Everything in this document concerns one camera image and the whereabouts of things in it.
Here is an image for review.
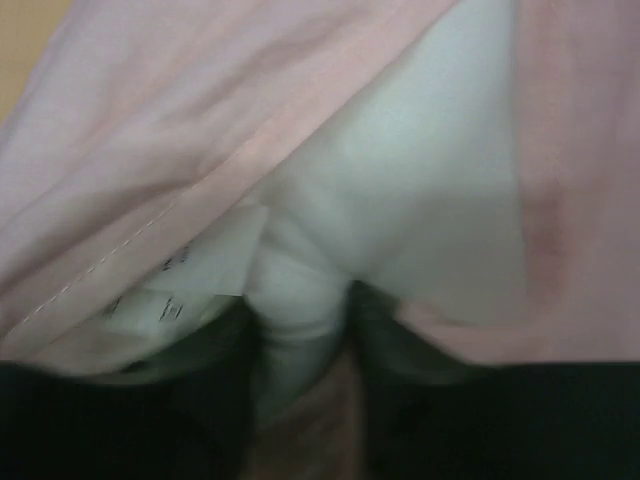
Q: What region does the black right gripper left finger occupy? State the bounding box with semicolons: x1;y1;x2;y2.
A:
1;300;255;479

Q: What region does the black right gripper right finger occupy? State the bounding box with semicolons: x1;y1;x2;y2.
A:
347;283;639;479

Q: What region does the white pillow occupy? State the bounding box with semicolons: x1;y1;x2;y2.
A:
139;1;526;424

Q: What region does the pink printed pillowcase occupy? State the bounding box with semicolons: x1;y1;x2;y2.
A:
0;0;640;480

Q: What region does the white care label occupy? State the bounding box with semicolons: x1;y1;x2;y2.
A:
95;204;269;338

